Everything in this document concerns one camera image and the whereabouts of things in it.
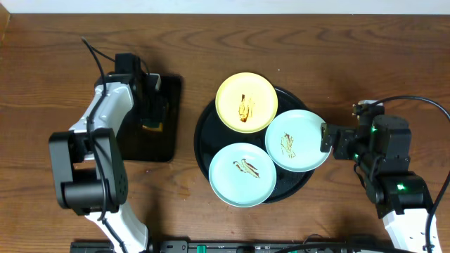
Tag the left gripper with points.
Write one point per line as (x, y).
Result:
(155, 114)

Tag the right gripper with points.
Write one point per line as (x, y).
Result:
(343, 135)

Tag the orange green scrub sponge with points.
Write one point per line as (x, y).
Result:
(150, 125)

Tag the light blue plate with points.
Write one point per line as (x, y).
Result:
(293, 141)
(242, 175)

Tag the yellow plate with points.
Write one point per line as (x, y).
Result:
(246, 102)

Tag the light blue plate front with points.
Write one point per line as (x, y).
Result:
(242, 175)

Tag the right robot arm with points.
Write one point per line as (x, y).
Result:
(379, 147)

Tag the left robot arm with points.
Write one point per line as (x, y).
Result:
(88, 169)

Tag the black rectangular tray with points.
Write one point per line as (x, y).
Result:
(138, 144)

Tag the black round tray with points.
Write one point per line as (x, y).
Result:
(211, 135)

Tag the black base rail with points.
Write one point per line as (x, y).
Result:
(180, 246)

